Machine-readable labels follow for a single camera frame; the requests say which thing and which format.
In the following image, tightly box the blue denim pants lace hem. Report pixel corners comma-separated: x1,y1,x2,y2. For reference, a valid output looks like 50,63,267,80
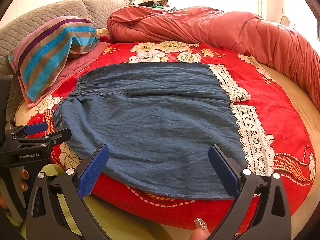
53,62,274,200

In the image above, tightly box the striped towel pillow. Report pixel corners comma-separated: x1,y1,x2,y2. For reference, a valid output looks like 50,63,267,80
8,16,99,103

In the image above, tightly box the green cloth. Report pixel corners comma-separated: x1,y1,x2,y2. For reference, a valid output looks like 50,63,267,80
41,164,172,240

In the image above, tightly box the right hand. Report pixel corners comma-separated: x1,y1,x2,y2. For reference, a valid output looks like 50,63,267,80
189,218,210,240

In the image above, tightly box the grey quilted headboard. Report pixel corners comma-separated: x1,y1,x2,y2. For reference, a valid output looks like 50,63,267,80
0,0,135,75

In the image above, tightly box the beige mattress sheet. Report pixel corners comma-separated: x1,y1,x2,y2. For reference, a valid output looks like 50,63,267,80
13,63,320,240

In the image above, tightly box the dark clothes pile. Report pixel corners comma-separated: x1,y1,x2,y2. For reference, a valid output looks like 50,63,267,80
138,0,177,11

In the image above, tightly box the red floral blanket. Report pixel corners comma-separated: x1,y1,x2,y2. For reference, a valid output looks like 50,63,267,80
26,40,317,235

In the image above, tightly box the salmon pink quilt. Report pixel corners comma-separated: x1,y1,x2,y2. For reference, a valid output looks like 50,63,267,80
106,5,319,107

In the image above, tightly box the pink quilted pad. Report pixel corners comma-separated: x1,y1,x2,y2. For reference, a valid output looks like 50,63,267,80
23,41,110,109

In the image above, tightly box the left hand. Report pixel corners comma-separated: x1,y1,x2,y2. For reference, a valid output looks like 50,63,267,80
0,169,29,210

